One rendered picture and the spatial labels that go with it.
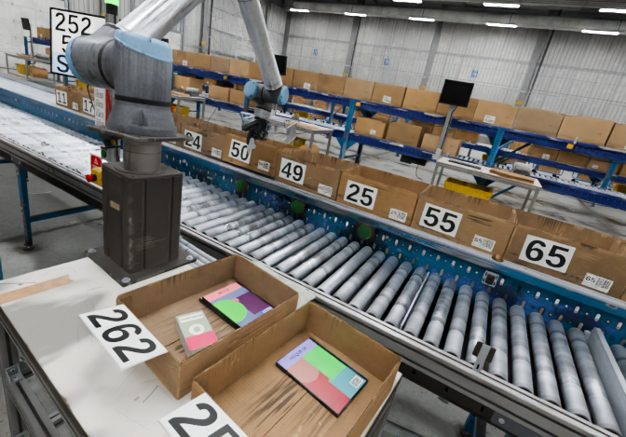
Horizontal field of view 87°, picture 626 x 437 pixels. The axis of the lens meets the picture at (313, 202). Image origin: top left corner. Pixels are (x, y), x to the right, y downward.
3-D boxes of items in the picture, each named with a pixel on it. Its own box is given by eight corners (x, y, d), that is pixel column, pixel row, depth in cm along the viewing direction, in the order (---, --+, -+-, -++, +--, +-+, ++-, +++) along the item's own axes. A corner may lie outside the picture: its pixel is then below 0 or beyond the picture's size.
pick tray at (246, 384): (186, 416, 66) (189, 378, 63) (304, 328, 96) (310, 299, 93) (293, 539, 51) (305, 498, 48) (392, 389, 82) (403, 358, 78)
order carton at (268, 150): (221, 159, 202) (225, 131, 198) (251, 159, 227) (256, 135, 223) (272, 177, 185) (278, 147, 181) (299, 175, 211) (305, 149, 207)
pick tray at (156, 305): (114, 329, 84) (114, 295, 80) (234, 278, 114) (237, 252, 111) (177, 402, 69) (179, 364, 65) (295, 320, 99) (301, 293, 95)
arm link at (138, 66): (139, 99, 89) (140, 28, 85) (97, 90, 95) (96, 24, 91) (182, 103, 103) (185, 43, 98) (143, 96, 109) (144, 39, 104)
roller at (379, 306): (360, 323, 111) (363, 311, 109) (401, 267, 155) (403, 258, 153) (374, 331, 109) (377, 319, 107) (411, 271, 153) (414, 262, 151)
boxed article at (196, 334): (188, 362, 78) (189, 350, 76) (174, 327, 87) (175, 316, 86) (217, 353, 82) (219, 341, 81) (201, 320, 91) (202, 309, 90)
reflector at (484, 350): (464, 371, 95) (477, 341, 92) (465, 369, 96) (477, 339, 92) (483, 380, 93) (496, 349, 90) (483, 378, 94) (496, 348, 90)
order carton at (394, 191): (334, 202, 171) (341, 170, 165) (356, 192, 196) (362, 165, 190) (409, 228, 154) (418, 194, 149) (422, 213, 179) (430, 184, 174)
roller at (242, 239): (218, 252, 138) (219, 241, 136) (287, 221, 182) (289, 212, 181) (227, 256, 136) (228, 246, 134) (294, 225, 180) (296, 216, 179)
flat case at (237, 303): (245, 335, 87) (245, 331, 86) (201, 301, 97) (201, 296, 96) (279, 314, 98) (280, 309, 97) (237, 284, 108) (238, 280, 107)
